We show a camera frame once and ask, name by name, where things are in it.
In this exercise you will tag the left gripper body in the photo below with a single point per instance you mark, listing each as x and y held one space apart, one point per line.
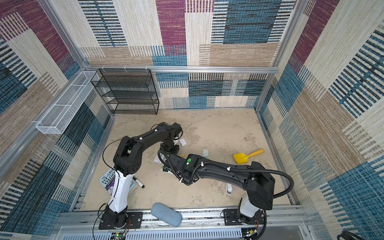
172 149

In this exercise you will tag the white battery cover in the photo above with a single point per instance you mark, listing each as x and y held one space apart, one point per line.
183 142

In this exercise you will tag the white remote control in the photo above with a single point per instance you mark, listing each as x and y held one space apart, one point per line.
157 159

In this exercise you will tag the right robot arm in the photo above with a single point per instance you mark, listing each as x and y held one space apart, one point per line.
257 181

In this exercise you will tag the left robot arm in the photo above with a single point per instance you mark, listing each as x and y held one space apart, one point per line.
127 161

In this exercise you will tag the black white marker pen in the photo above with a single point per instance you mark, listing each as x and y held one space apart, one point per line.
139 182

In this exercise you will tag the blue grey oval pouch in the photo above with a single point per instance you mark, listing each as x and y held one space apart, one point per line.
166 214

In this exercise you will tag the yellow plastic shovel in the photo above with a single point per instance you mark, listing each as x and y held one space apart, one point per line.
241 158

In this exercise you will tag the colourful paperback book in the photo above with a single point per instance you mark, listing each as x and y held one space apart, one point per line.
108 182

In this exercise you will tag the black wire shelf rack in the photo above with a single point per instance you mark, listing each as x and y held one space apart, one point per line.
127 91

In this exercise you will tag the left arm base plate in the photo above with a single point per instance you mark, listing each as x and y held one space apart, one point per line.
132 220

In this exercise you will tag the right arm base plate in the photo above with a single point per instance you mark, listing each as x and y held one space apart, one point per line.
233 217

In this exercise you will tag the white wire mesh basket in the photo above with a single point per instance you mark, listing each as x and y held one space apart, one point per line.
59 116

